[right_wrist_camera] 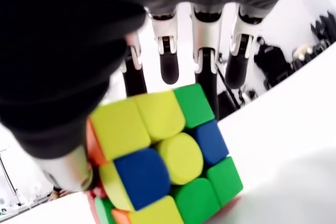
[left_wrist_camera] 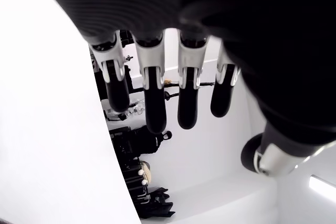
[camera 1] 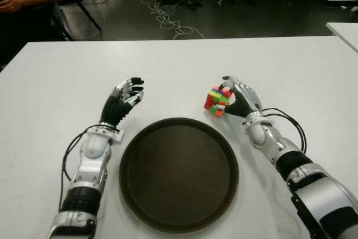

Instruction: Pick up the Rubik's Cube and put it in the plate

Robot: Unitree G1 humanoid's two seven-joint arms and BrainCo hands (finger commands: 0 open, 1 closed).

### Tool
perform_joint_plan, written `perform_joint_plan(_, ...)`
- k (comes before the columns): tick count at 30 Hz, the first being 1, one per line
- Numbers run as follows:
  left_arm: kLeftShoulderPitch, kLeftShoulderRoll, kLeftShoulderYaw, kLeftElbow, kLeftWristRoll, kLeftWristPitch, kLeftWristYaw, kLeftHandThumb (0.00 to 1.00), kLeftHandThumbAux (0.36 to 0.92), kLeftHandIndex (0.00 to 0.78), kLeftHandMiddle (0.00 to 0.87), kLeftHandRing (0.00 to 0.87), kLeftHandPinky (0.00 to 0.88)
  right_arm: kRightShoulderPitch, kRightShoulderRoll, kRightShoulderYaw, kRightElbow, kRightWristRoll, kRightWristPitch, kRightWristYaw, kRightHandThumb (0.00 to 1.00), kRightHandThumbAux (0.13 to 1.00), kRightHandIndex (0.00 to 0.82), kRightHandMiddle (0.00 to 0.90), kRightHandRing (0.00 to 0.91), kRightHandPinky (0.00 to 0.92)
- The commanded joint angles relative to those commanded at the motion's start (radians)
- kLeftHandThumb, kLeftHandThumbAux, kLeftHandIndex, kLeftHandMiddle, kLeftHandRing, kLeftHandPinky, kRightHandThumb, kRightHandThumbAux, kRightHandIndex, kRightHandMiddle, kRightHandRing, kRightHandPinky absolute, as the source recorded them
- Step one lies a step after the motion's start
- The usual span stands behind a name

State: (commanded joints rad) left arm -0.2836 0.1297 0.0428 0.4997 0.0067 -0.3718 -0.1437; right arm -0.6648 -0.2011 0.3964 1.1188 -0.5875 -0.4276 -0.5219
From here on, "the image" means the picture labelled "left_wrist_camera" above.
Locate black backpack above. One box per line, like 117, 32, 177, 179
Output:
132, 125, 173, 156

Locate black bag pile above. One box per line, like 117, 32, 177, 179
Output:
139, 187, 176, 219

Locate beige straw hat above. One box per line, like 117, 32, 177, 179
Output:
138, 160, 153, 185

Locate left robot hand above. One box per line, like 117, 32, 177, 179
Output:
31, 0, 336, 177

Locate white robot parts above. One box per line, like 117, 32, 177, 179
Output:
103, 99, 146, 122

